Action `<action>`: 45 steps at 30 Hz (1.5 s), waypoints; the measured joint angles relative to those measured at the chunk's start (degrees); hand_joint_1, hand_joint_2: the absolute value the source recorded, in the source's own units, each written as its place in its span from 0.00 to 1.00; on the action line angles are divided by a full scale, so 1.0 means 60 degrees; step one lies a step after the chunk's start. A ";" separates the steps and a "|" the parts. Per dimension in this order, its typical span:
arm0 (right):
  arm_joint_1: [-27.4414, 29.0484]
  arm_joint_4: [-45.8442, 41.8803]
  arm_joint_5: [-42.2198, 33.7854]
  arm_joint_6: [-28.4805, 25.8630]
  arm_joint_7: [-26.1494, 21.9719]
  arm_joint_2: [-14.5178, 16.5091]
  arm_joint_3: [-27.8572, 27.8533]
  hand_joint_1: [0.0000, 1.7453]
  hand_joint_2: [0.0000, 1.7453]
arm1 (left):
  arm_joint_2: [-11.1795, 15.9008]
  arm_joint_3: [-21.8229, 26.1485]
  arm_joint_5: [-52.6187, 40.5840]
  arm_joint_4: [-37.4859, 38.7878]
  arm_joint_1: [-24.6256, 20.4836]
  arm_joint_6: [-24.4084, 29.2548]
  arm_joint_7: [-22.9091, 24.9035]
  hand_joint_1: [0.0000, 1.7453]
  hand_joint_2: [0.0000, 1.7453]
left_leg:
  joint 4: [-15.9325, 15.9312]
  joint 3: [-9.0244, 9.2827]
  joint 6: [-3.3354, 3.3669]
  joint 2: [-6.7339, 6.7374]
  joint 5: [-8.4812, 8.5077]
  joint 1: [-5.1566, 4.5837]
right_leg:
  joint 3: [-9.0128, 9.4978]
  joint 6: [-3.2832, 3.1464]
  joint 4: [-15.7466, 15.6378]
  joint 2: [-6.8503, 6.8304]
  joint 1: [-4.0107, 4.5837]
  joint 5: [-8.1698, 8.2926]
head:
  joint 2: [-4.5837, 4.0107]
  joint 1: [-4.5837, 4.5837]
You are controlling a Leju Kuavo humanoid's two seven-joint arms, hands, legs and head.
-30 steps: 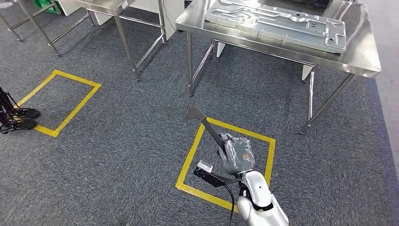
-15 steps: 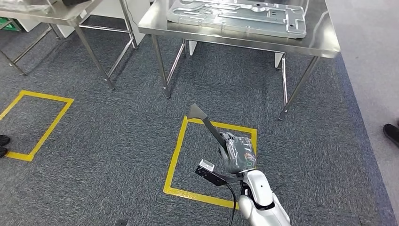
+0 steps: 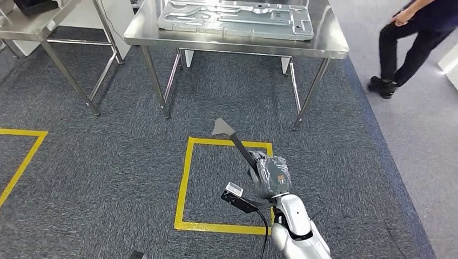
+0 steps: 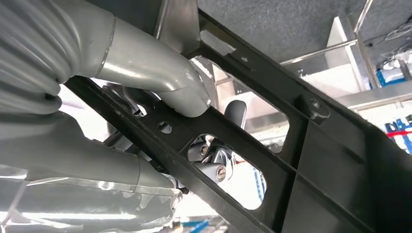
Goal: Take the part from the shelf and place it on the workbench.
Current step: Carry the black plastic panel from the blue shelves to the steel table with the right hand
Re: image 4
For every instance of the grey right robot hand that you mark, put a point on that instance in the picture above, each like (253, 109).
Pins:
(64, 199)

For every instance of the steel workbench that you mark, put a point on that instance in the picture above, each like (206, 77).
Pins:
(379, 95)

